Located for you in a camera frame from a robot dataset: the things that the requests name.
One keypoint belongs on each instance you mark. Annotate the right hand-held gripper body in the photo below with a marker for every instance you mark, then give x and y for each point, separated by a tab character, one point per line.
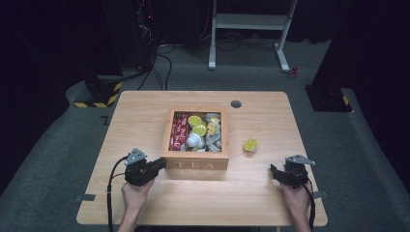
297	174

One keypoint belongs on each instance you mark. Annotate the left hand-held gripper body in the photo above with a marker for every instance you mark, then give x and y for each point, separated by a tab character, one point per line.
138	170

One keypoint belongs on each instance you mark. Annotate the wooden tea box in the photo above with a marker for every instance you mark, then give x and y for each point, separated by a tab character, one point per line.
195	161

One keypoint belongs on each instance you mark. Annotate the yellow-lidded small cup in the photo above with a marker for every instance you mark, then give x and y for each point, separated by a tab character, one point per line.
250	145
200	130
194	121

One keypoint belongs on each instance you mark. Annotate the person's right hand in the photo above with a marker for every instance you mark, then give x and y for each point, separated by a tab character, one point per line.
298	199

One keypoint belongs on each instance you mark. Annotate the person's left hand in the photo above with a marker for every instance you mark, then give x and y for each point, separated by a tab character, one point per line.
135	196

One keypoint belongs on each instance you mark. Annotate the row of red sachets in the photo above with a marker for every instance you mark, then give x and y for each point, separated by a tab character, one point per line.
178	135

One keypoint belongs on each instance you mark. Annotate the grey tape strip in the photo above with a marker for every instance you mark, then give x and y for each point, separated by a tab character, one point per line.
320	194
85	197

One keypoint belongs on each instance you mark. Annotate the white small cup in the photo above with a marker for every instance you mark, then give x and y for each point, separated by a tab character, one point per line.
194	140

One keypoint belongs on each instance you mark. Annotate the pile of grey tea packets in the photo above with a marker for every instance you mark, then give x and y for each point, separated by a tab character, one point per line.
214	135

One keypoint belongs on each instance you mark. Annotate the black stand base yellow mark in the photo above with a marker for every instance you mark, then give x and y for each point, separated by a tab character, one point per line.
327	100

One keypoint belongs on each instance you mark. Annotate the black yellow striped stand base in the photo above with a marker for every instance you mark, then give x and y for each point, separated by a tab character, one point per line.
103	96

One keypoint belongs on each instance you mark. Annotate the small red floor object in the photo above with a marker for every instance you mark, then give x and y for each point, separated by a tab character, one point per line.
293	73

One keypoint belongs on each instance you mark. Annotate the white metal stand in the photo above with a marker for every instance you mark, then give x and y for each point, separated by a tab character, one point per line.
251	22

